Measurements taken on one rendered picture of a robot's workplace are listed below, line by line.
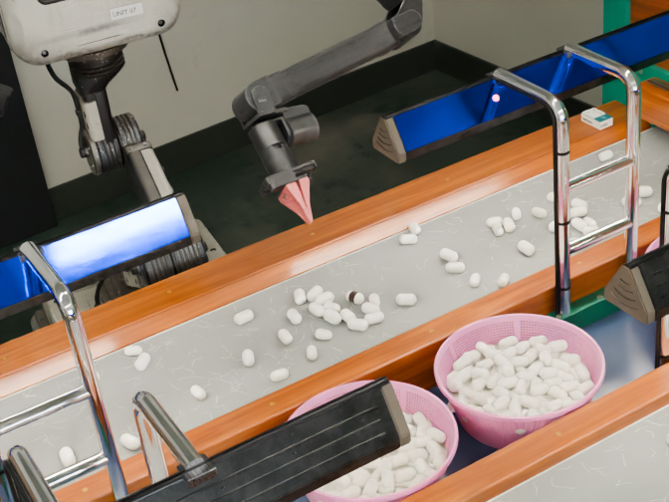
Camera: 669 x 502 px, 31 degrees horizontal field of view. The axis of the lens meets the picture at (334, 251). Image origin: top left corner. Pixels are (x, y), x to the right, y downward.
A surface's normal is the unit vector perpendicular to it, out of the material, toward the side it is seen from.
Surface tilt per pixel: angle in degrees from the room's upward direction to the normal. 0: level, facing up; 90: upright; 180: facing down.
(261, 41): 90
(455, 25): 90
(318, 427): 58
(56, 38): 90
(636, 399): 0
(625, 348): 0
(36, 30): 90
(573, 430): 0
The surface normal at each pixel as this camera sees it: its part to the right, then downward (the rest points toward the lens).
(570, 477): -0.11, -0.84
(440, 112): 0.37, -0.10
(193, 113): 0.56, 0.39
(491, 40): -0.82, 0.38
